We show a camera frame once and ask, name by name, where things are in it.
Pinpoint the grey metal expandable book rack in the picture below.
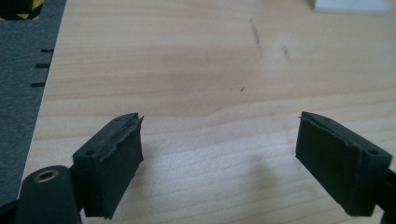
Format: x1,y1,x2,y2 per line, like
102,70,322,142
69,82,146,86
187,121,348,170
309,0,391,16

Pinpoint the black stand with striped base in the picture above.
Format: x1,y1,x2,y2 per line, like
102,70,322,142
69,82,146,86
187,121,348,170
0,0,45,22

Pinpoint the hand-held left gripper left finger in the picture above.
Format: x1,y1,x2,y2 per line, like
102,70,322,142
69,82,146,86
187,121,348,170
72,112,145,219

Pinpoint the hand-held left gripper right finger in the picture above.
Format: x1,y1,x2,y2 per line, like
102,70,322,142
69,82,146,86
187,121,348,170
294,111,394,217

